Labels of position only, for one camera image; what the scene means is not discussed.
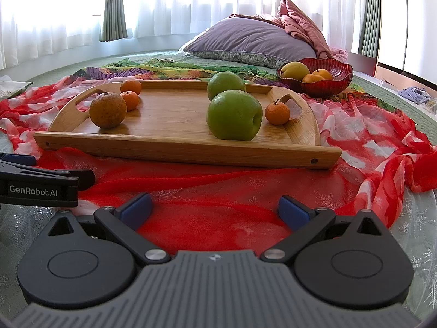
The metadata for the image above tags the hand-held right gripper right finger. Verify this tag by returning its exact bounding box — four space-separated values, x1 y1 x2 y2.
259 195 385 263

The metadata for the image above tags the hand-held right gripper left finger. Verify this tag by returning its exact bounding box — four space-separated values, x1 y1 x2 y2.
48 192 170 265

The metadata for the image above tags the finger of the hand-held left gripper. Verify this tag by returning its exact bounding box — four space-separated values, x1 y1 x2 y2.
0 162 96 192
0 153 37 167

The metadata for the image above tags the small orange mandarin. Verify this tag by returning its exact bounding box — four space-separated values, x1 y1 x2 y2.
265 99 291 125
119 91 140 112
120 79 142 95

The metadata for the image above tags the wooden serving tray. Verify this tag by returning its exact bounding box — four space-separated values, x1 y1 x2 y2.
33 79 342 171

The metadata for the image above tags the green apple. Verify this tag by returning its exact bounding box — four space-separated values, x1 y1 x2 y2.
207 90 263 141
207 72 246 102

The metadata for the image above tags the colourful printed scarf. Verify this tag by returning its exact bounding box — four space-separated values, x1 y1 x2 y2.
0 58 437 251

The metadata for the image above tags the folded newspaper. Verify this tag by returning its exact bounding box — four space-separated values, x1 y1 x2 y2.
0 74 34 100

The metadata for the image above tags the large dull orange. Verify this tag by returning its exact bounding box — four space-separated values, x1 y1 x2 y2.
89 91 128 129

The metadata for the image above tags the red glass bowl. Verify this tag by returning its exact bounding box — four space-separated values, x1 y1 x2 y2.
276 57 354 98

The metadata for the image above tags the light wooden board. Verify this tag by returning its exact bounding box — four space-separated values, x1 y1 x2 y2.
374 62 410 87

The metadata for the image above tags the blue crumpled cloth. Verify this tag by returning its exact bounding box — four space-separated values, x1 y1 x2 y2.
398 86 432 105

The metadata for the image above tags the green curtain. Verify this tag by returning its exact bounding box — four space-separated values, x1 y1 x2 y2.
357 0 382 58
100 0 128 42

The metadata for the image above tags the purple pillow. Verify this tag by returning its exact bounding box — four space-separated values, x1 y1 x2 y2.
182 18 326 70

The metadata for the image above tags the pink quilt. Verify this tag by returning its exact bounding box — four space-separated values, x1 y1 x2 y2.
229 0 348 64

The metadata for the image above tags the white sheer curtain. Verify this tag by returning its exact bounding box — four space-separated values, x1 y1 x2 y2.
0 0 369 71

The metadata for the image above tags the white wardrobe door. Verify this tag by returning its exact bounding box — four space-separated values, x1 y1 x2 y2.
377 0 437 76

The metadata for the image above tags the brown wooden bed frame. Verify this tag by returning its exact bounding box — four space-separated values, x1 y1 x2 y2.
348 52 378 76

